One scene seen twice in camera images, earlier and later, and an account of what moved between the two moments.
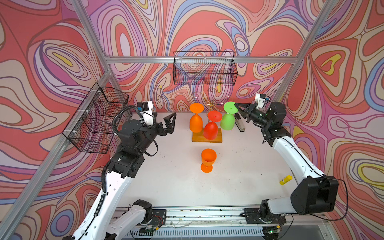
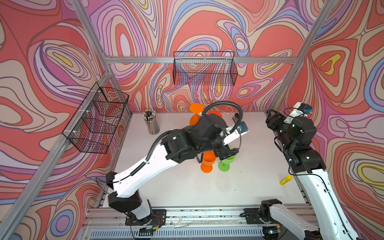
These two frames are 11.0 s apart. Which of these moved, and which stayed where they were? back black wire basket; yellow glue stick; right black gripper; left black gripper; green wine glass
Moved: right black gripper; left black gripper; green wine glass
Stayed: yellow glue stick; back black wire basket
